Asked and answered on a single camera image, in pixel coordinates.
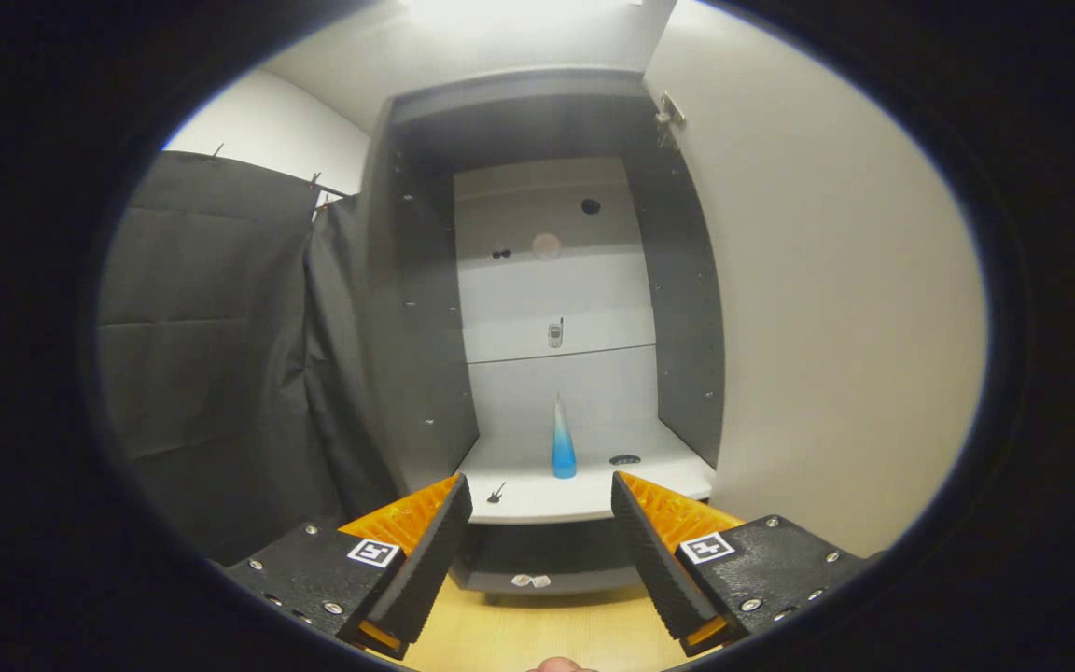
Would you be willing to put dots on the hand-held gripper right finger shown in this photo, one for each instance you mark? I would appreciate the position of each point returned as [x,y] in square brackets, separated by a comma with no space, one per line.
[659,569]

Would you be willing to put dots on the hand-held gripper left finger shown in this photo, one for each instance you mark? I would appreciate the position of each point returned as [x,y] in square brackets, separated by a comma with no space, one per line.
[430,560]

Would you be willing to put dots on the black backdrop cloth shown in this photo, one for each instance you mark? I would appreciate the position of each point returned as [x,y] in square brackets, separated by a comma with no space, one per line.
[211,373]

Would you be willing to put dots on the grey cabinet with legs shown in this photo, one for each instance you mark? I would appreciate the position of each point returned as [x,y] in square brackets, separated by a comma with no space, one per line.
[416,327]

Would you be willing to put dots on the ceiling light panel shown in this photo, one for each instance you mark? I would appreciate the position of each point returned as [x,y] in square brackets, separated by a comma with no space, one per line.
[519,11]

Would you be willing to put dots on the blue and white cosmetic tube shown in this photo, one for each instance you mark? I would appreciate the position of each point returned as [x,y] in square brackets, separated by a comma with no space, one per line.
[564,448]

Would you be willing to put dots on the metal door hinge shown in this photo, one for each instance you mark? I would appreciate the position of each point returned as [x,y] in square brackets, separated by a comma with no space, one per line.
[670,110]

